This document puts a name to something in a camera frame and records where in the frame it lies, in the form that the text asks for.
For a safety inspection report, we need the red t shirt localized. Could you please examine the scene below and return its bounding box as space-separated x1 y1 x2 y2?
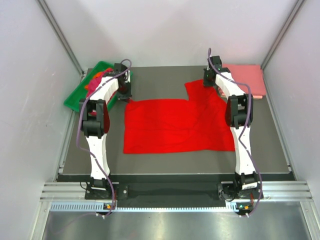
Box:
123 79 235 154

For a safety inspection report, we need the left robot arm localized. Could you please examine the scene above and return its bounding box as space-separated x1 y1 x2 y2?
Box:
79 68 132 200

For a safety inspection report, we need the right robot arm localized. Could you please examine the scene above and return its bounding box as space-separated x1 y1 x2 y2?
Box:
203 67 261 198

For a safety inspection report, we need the folded pink t shirt stack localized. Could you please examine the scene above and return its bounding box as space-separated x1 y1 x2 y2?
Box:
222 63 267 100

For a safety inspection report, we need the magenta t shirt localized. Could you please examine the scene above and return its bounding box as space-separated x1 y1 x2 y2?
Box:
86 67 119 105

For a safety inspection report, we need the green plastic bin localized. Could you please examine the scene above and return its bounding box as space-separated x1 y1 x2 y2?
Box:
64 61 118 112

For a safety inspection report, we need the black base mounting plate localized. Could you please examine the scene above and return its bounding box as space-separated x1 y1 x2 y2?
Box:
85 182 261 201

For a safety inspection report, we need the left corner aluminium post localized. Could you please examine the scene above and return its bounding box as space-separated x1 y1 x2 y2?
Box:
36 0 85 76

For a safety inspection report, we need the corner aluminium post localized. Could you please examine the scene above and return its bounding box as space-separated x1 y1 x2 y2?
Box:
260 0 306 70
36 0 85 76

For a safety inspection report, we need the right corner aluminium post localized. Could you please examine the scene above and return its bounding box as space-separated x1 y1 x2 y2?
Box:
260 0 306 70

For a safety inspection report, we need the grey slotted cable duct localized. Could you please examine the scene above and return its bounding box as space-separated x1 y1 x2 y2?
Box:
50 201 239 213

